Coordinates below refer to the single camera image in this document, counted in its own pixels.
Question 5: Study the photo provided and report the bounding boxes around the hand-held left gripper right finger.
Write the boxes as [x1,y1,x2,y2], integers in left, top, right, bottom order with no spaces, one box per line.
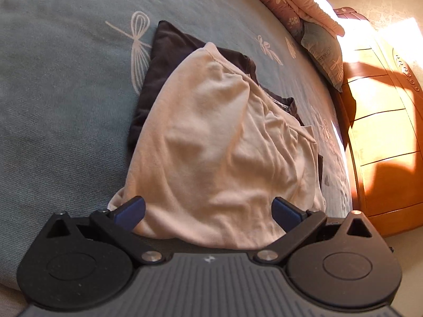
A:
[254,196,380,267]

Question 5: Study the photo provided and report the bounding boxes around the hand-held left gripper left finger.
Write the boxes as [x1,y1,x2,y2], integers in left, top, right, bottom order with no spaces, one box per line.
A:
[44,196,166,265]

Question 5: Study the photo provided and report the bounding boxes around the cream and black raglan sweatshirt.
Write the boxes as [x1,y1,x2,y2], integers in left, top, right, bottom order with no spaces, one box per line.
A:
[108,20,328,250]

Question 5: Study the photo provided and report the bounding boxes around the wooden headboard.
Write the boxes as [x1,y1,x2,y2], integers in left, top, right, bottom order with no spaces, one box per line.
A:
[331,6,423,238]

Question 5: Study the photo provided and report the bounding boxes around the bed with blue floral sheet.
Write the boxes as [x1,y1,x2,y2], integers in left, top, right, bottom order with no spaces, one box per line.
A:
[0,0,364,293]

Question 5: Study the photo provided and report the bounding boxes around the blue floral pillow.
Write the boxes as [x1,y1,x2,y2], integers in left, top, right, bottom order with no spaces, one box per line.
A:
[300,21,345,93]

